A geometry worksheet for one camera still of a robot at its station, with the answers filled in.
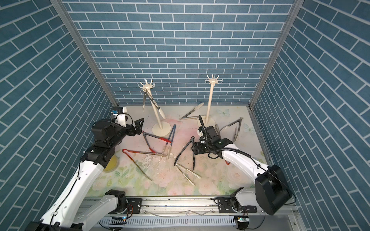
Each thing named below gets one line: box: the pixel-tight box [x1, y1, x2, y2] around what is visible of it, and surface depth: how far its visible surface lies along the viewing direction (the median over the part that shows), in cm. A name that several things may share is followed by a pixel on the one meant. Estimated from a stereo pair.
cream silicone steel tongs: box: [142, 89, 166, 120], surface depth 82 cm
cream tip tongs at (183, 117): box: [178, 102, 205, 121], surface depth 114 cm
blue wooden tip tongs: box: [160, 124, 177, 161], surface depth 100 cm
